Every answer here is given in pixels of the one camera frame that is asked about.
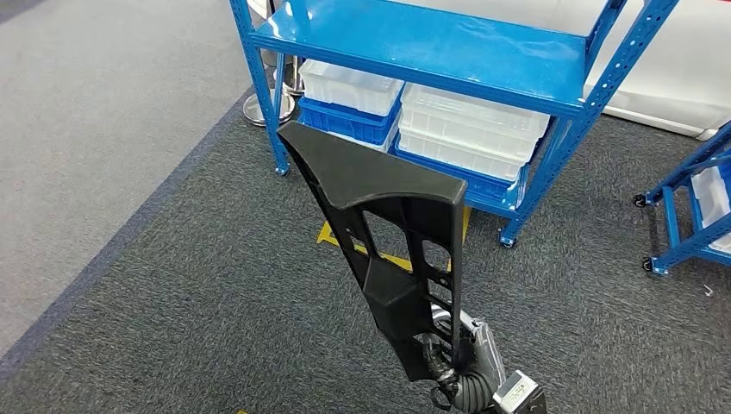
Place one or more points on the black plastic panel part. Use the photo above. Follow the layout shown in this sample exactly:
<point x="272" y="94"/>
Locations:
<point x="365" y="166"/>

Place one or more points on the blue metal shelf rack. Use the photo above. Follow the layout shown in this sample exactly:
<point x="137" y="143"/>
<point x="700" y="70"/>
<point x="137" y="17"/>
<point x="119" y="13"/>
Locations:
<point x="428" y="51"/>

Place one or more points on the blue wheeled rack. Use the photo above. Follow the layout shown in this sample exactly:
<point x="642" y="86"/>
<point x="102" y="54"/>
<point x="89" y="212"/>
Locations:
<point x="674" y="228"/>

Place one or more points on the white car red stripe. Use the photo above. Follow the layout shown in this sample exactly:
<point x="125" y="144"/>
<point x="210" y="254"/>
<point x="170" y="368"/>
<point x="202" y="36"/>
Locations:
<point x="674" y="74"/>

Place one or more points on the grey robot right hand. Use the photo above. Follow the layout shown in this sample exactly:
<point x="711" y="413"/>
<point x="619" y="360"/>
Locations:
<point x="482" y="348"/>

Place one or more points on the chrome stanchion post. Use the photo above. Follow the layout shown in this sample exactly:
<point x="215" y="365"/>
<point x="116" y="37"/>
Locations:
<point x="257" y="111"/>
<point x="294" y="77"/>

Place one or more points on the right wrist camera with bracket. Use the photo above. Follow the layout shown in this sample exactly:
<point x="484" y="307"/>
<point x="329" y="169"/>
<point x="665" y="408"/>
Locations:
<point x="517" y="391"/>

